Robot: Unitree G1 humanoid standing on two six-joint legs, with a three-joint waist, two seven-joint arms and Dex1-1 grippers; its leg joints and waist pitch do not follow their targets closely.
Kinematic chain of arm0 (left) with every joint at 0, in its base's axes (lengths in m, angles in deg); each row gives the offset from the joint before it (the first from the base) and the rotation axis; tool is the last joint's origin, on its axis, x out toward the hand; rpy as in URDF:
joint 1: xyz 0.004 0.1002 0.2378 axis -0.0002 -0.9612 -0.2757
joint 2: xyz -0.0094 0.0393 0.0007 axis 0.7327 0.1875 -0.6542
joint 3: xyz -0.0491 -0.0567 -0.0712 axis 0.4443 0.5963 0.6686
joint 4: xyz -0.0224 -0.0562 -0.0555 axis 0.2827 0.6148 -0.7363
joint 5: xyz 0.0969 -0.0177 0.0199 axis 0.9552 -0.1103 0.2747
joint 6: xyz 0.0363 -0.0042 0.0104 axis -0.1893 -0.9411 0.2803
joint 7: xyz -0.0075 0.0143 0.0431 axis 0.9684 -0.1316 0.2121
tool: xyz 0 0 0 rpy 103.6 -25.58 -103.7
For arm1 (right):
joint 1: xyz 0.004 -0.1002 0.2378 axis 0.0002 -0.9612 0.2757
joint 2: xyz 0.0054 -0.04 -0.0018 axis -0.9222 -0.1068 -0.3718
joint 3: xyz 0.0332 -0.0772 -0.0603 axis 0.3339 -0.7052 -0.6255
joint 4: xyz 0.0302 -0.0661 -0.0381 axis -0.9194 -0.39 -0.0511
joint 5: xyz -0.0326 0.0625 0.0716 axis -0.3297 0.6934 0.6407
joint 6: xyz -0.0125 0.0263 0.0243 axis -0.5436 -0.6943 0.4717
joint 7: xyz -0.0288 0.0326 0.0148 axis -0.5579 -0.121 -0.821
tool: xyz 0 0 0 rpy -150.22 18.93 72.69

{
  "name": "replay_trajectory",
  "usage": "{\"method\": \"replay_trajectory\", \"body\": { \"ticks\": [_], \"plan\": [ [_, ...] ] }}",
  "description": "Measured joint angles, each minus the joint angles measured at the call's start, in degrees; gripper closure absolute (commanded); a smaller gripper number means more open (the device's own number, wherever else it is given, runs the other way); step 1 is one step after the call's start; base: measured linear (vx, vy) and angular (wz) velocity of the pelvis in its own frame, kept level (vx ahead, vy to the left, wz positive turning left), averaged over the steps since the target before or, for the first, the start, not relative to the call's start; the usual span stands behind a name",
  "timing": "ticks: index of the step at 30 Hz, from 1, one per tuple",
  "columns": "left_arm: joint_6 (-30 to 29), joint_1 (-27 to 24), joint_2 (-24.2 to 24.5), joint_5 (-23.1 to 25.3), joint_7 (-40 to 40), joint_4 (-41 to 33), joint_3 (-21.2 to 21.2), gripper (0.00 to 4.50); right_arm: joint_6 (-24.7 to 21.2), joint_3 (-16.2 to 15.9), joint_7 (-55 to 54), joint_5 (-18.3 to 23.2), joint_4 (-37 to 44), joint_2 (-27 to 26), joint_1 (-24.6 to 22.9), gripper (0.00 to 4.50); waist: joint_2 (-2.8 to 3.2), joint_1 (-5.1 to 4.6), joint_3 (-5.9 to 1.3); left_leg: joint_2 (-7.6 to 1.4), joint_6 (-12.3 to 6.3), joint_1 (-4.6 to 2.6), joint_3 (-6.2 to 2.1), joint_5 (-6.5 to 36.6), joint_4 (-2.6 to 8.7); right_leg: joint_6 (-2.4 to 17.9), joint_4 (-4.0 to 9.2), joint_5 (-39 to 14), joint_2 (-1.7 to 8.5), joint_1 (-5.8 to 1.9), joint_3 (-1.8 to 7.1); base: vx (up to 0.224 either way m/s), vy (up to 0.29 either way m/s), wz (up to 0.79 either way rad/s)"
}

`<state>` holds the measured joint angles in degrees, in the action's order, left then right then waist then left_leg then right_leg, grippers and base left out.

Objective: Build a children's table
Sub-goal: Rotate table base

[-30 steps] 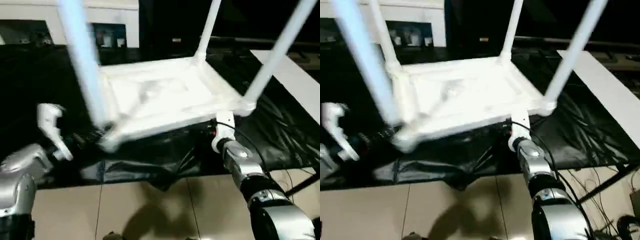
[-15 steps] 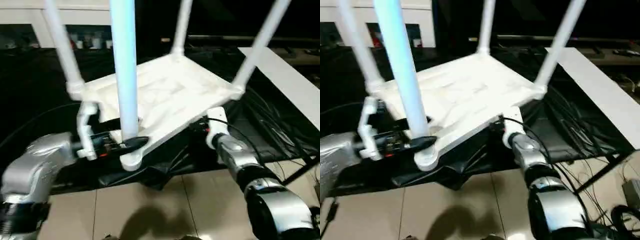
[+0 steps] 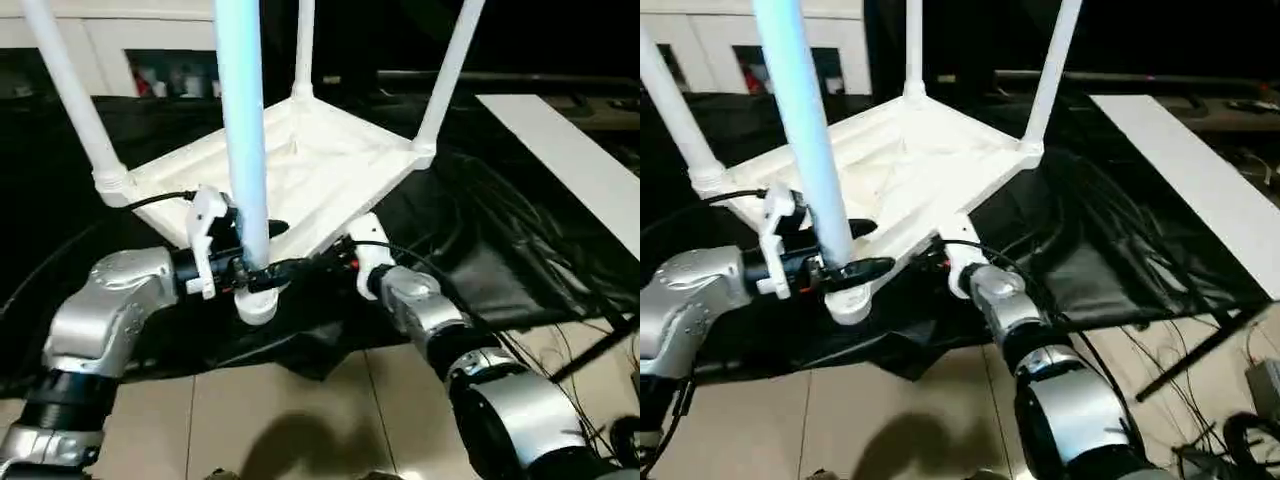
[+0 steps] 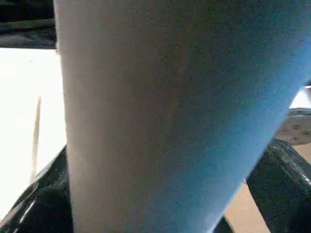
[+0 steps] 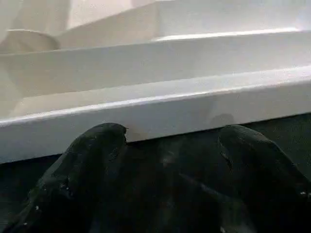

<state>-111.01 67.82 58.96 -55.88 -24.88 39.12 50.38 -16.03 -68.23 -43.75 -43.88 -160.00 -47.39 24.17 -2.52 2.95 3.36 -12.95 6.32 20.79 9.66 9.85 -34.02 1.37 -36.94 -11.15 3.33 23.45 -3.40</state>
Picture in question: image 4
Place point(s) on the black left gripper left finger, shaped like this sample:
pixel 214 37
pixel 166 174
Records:
pixel 43 201

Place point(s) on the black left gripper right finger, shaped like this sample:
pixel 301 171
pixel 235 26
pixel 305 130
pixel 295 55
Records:
pixel 281 189

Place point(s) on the white plastic table top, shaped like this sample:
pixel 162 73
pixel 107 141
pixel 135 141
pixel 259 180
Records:
pixel 19 97

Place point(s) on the white plastic table leg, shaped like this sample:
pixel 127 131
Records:
pixel 158 109

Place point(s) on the black glossy mat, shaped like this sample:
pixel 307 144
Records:
pixel 24 41

